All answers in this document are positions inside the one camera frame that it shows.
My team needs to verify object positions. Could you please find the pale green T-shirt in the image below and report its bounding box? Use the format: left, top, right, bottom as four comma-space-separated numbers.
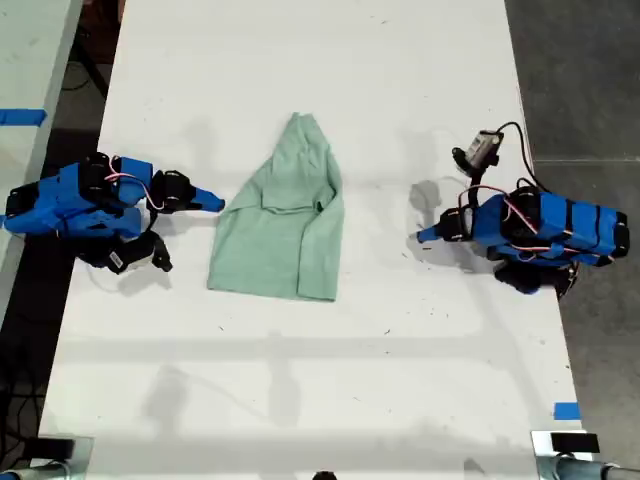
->
206, 111, 347, 304

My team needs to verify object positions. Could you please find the long blue tape strip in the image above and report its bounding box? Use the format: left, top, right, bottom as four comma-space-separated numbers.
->
0, 108, 49, 127

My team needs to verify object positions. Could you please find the white side table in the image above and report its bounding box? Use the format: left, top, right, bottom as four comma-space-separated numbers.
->
0, 0, 85, 314

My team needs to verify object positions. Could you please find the short blue tape strip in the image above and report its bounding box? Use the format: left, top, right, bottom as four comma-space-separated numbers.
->
553, 401, 583, 422

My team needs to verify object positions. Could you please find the small black box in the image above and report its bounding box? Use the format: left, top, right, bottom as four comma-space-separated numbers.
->
36, 436, 77, 462
549, 432, 601, 456

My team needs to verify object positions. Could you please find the grey metal pipe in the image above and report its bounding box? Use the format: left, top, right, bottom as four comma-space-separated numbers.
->
0, 462, 76, 480
538, 456, 640, 480

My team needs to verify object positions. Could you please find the red white arm wire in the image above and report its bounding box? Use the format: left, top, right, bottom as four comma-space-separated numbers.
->
501, 187, 617, 265
106, 156, 167, 212

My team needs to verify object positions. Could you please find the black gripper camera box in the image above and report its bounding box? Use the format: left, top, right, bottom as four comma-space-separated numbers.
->
451, 129, 504, 177
79, 232, 174, 277

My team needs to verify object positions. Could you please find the black camera cable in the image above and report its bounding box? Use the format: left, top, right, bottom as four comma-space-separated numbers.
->
497, 121, 554, 196

